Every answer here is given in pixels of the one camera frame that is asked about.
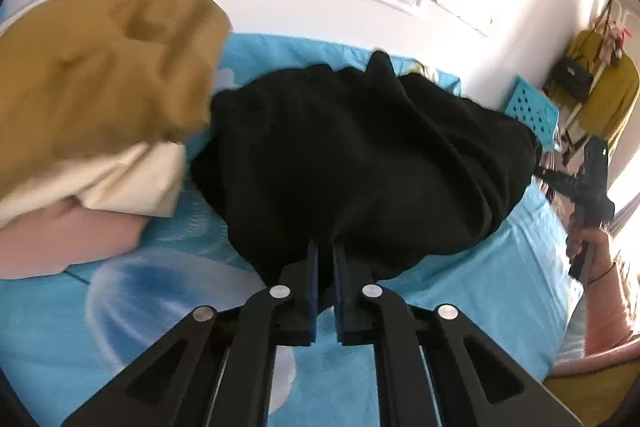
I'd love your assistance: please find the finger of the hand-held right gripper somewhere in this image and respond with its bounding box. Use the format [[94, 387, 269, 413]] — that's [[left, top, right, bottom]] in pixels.
[[531, 166, 583, 200]]

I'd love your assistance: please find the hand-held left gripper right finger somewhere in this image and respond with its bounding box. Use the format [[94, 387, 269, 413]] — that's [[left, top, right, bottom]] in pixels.
[[332, 243, 583, 427]]

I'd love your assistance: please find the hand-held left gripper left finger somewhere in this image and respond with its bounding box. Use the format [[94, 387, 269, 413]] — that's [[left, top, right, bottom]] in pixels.
[[60, 239, 319, 427]]

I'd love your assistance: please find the black garment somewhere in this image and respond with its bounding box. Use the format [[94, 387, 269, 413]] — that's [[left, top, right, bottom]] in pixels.
[[191, 51, 543, 295]]

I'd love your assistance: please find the person's right forearm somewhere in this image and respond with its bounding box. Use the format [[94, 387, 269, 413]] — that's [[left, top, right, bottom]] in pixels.
[[544, 252, 640, 379]]

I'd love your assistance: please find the white clothes rack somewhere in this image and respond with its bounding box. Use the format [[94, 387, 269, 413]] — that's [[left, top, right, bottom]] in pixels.
[[542, 0, 632, 148]]

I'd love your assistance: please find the person's right hand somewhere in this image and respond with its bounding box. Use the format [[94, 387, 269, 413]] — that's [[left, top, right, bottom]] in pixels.
[[566, 224, 615, 280]]

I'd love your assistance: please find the teal perforated plastic basket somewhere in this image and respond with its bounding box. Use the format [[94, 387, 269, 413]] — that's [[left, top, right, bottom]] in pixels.
[[502, 76, 560, 148]]

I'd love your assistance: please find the hanging mustard garment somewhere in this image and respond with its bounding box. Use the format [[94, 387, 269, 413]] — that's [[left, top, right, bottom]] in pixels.
[[564, 29, 640, 148]]

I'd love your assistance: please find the black handbag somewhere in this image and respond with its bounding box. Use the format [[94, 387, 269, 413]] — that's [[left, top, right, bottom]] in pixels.
[[549, 56, 597, 104]]

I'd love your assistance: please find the person's mustard clothing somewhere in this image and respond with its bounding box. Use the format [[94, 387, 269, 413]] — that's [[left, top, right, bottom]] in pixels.
[[542, 357, 640, 427]]

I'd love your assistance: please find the cream cloth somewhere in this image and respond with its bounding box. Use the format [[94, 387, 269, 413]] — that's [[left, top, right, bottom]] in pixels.
[[0, 141, 187, 228]]

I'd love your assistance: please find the blue printed bed sheet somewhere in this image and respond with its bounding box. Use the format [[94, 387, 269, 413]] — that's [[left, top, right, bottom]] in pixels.
[[0, 2, 583, 427]]

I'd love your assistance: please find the pink cloth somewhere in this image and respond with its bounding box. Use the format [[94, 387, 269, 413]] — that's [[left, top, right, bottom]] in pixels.
[[0, 196, 143, 280]]

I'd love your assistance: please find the mustard yellow garment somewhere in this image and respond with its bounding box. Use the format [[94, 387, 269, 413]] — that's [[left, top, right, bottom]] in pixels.
[[0, 0, 233, 198]]

